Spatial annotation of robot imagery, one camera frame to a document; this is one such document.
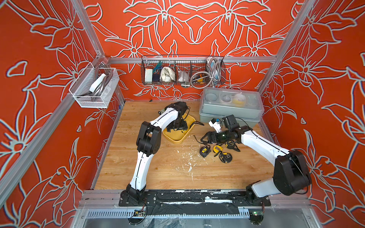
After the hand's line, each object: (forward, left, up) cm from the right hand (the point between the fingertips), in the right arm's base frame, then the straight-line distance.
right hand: (204, 139), depth 82 cm
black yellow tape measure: (-6, -14, -10) cm, 18 cm away
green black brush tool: (+11, +19, +19) cm, 29 cm away
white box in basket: (+36, +36, +21) cm, 55 cm away
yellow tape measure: (0, -9, -11) cm, 15 cm away
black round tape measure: (+2, -19, -9) cm, 21 cm away
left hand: (+14, +16, -9) cm, 23 cm away
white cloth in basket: (+36, +24, +21) cm, 48 cm away
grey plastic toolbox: (+23, -28, +8) cm, 37 cm away
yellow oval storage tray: (+8, +18, -10) cm, 22 cm away
